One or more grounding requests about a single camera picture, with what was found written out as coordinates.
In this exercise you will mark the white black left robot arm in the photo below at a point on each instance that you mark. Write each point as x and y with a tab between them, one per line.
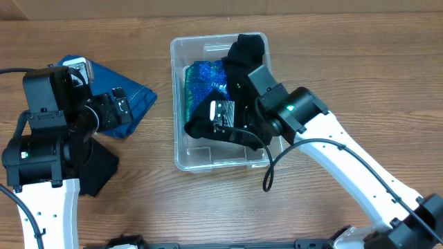
53	152

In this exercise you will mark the blue sequin cloth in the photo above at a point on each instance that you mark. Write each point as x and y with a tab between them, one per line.
201	78

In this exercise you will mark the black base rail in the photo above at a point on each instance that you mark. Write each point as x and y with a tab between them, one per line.
137	241

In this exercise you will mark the black garment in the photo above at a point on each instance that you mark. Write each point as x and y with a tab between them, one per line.
244	55

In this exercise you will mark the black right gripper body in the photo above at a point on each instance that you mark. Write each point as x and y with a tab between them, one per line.
239	113

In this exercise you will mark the black folded cloth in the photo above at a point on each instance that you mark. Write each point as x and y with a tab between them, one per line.
98	170

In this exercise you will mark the clear plastic storage bin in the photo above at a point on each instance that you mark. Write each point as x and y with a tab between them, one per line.
203	155

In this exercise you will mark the blue denim jeans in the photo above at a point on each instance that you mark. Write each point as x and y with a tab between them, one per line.
140	98

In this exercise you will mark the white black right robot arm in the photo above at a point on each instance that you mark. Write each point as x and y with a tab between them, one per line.
400	217

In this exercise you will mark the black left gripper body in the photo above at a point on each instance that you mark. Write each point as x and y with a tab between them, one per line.
108	117

